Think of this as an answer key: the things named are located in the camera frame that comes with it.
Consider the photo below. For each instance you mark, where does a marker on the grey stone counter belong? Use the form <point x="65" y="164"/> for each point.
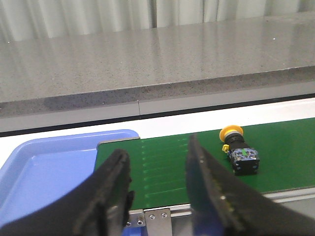
<point x="76" y="80"/>

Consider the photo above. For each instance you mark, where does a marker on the blue plastic tray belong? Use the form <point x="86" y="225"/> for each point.
<point x="41" y="171"/>

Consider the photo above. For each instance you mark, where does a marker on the yellow push button switch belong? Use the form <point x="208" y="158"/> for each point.
<point x="243" y="159"/>

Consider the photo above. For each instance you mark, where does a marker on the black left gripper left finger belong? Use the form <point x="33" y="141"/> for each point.
<point x="97" y="207"/>

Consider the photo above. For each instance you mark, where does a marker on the white curtain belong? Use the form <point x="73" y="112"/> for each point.
<point x="29" y="19"/>

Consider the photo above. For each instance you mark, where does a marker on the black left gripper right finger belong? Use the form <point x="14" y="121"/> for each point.
<point x="222" y="205"/>

